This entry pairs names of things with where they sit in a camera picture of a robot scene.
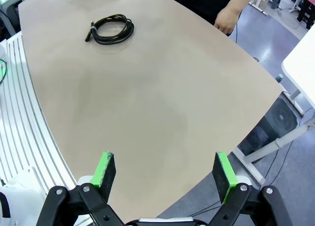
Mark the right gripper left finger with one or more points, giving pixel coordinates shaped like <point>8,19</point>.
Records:
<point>103,176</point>

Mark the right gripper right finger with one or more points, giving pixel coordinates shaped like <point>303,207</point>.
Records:
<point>225,176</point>

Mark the person's left forearm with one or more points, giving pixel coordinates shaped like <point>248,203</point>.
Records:
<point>246,0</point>

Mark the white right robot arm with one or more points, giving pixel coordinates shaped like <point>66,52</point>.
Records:
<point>22,206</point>

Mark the person's left hand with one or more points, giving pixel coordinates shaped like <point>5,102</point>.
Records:
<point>226,20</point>

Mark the black box with round vent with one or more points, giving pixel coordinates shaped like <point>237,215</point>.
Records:
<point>283,117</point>

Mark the white table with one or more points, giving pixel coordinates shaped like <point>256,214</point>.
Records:
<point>302,63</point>

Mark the person's black t-shirt torso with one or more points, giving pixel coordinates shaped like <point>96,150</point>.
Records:
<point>197,2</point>

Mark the white table leg frame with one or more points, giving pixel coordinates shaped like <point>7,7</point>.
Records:
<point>256,162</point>

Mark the white aluminium rail frame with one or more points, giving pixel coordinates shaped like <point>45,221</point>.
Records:
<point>19,112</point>

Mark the white desk leg frame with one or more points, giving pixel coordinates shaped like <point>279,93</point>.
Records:
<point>258,2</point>

